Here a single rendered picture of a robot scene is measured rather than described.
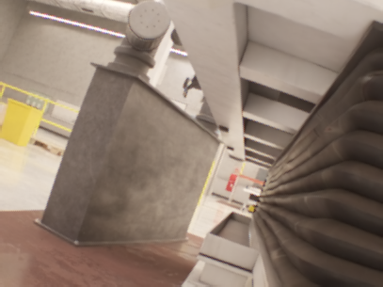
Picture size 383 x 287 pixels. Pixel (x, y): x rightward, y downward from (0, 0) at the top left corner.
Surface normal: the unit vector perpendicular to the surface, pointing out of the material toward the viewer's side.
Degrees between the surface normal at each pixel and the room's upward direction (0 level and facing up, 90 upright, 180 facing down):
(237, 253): 90
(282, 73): 90
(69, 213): 90
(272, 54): 90
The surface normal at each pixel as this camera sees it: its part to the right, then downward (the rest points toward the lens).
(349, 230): 0.08, -0.85
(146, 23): 0.18, -0.01
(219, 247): -0.14, -0.13
